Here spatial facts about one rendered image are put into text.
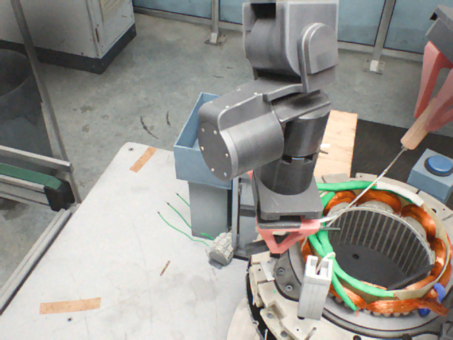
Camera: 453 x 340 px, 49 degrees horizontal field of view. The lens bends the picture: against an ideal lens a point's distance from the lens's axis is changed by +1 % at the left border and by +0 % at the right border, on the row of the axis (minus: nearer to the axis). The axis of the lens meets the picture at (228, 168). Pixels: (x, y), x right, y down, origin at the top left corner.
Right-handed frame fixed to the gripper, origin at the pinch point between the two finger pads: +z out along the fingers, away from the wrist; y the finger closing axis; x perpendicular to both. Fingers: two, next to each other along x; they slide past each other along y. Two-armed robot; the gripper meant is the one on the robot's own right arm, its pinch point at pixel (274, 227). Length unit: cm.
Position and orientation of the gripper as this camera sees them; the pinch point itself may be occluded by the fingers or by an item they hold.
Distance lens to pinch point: 60.9
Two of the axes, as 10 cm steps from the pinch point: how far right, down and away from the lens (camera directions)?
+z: -0.7, 7.1, 7.0
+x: 9.9, -0.1, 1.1
